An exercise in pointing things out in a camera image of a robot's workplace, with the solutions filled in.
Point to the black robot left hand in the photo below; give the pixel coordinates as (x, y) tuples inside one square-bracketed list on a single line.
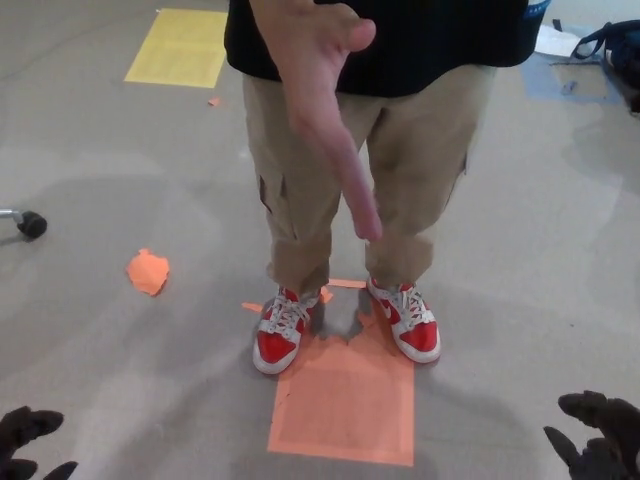
[(20, 430)]

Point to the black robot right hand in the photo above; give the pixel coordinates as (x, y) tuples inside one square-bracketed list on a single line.
[(620, 430)]

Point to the person's bare right hand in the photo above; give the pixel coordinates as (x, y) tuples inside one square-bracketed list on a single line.
[(310, 65)]

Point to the tiny orange paper scrap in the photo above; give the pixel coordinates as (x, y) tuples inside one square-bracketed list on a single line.
[(214, 102)]

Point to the black t-shirt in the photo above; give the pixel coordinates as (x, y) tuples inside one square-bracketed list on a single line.
[(430, 40)]

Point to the khaki cargo trousers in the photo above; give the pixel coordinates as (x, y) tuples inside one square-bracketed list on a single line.
[(300, 200)]

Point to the yellow paper sheet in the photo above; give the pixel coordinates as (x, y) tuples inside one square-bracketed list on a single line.
[(175, 50)]

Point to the crumpled orange paper scrap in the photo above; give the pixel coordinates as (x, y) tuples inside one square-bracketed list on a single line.
[(147, 272)]

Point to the black chair caster wheel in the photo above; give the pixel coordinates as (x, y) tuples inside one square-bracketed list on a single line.
[(32, 225)]

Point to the silver chair leg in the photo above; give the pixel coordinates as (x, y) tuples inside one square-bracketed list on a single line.
[(9, 215)]

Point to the red white left sneaker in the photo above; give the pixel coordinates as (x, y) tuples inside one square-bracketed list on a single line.
[(417, 335)]

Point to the red white sneaker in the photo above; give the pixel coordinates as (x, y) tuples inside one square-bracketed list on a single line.
[(417, 335), (275, 345)]

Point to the white paper sheet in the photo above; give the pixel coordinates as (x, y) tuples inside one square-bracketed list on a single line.
[(555, 41)]

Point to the orange tape strip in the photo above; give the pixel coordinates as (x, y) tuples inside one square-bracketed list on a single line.
[(252, 306)]

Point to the red white right sneaker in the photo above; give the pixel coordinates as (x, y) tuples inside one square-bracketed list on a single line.
[(275, 345)]

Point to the large orange paper sheet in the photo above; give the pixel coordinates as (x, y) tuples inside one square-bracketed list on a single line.
[(345, 410)]

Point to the dark blue backpack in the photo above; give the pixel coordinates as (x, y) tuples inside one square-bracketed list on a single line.
[(625, 50)]

